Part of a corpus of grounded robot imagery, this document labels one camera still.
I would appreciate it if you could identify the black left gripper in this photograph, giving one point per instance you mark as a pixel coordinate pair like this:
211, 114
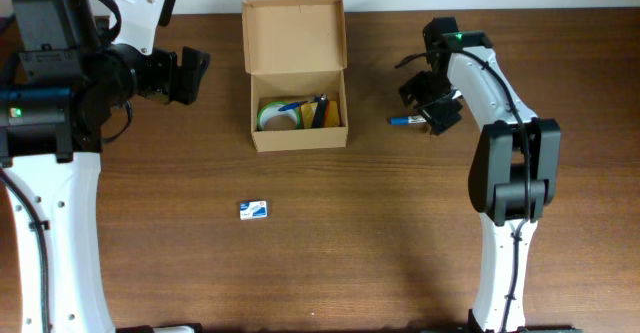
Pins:
170, 74

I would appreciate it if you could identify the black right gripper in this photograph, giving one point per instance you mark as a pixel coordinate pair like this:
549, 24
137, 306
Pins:
433, 99

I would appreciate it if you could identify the blue white marker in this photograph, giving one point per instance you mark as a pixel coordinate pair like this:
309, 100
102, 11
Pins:
407, 120

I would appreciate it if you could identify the green tape roll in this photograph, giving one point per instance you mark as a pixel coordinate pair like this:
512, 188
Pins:
270, 119

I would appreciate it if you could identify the cardboard box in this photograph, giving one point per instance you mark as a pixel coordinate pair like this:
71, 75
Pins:
295, 50

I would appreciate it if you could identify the yellow sticky note pad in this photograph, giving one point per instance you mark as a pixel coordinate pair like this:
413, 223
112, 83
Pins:
331, 115

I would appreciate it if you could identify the blue white staples box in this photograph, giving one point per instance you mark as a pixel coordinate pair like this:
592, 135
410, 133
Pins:
251, 210

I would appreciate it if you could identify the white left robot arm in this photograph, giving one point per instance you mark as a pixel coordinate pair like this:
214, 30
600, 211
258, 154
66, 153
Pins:
79, 59

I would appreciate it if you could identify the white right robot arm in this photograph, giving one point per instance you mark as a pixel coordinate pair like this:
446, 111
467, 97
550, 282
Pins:
514, 169

